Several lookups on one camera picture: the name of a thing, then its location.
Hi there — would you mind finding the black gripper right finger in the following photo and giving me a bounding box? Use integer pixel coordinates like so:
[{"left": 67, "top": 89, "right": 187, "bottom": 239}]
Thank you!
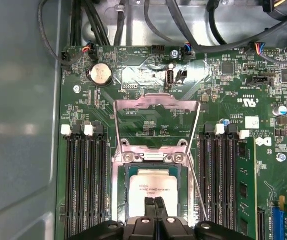
[{"left": 155, "top": 197, "right": 256, "bottom": 240}]

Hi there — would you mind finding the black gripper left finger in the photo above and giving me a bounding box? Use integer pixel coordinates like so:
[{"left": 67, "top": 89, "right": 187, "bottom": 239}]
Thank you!
[{"left": 68, "top": 197, "right": 158, "bottom": 240}]

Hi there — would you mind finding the CPU with silver top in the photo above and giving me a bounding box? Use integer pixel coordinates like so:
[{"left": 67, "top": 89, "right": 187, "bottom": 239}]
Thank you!
[{"left": 125, "top": 164, "right": 186, "bottom": 220}]

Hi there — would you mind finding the metal locking lever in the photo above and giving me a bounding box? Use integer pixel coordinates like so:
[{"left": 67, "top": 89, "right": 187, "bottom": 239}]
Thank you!
[{"left": 187, "top": 152, "right": 209, "bottom": 222}]

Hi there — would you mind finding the CPU socket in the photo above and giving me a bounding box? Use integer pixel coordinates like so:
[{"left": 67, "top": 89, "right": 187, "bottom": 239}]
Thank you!
[{"left": 110, "top": 138, "right": 194, "bottom": 226}]

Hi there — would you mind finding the RAM slot with black latches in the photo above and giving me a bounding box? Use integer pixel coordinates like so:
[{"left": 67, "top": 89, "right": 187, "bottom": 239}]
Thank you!
[
  {"left": 222, "top": 123, "right": 239, "bottom": 230},
  {"left": 71, "top": 123, "right": 87, "bottom": 232},
  {"left": 198, "top": 123, "right": 216, "bottom": 222},
  {"left": 94, "top": 122, "right": 110, "bottom": 223}
]

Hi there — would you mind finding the RAM slot with white latches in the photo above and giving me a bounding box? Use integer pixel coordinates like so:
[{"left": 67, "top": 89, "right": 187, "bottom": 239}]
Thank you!
[
  {"left": 235, "top": 129, "right": 251, "bottom": 240},
  {"left": 211, "top": 123, "right": 226, "bottom": 226},
  {"left": 60, "top": 124, "right": 76, "bottom": 237},
  {"left": 84, "top": 123, "right": 99, "bottom": 227}
]

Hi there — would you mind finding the black expansion slot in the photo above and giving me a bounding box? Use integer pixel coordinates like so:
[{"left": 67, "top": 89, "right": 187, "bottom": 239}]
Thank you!
[{"left": 257, "top": 209, "right": 266, "bottom": 240}]

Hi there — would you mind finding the blue expansion slot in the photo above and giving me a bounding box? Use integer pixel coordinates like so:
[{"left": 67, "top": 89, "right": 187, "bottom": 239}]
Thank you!
[{"left": 272, "top": 196, "right": 285, "bottom": 240}]

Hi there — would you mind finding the green RAM stick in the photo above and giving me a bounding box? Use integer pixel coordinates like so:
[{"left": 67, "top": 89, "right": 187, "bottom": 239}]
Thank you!
[{"left": 236, "top": 136, "right": 258, "bottom": 240}]

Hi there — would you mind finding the green motherboard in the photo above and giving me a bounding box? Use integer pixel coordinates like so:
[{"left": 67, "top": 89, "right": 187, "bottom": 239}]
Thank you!
[{"left": 58, "top": 44, "right": 287, "bottom": 240}]

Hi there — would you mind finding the silver USB port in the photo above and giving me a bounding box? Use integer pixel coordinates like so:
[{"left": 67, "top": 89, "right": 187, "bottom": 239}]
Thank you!
[{"left": 165, "top": 69, "right": 176, "bottom": 90}]

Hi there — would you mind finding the large silver blue capacitor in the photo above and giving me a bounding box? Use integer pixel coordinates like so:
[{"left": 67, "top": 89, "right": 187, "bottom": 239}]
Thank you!
[{"left": 274, "top": 104, "right": 287, "bottom": 117}]

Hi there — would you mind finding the silver coin battery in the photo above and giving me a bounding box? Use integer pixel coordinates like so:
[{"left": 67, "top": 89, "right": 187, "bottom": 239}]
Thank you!
[{"left": 89, "top": 62, "right": 113, "bottom": 87}]

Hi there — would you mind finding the small multicolour wire connector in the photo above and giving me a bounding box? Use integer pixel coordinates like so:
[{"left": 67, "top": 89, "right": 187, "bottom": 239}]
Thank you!
[
  {"left": 248, "top": 41, "right": 268, "bottom": 57},
  {"left": 182, "top": 41, "right": 194, "bottom": 57},
  {"left": 82, "top": 41, "right": 97, "bottom": 61}
]

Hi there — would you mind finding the black wire with clip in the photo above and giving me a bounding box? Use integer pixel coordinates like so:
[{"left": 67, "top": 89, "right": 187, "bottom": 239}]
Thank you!
[{"left": 114, "top": 4, "right": 129, "bottom": 47}]

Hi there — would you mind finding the thick black wire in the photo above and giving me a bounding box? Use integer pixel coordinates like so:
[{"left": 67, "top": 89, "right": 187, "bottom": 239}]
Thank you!
[
  {"left": 165, "top": 0, "right": 202, "bottom": 48},
  {"left": 207, "top": 0, "right": 287, "bottom": 47}
]

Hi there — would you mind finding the black wire bundle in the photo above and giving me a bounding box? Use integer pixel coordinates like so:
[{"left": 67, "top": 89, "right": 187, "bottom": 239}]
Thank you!
[{"left": 69, "top": 0, "right": 111, "bottom": 48}]

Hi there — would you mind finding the thin black wire loop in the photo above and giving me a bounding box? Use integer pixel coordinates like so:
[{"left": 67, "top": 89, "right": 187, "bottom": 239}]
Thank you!
[{"left": 37, "top": 0, "right": 72, "bottom": 68}]

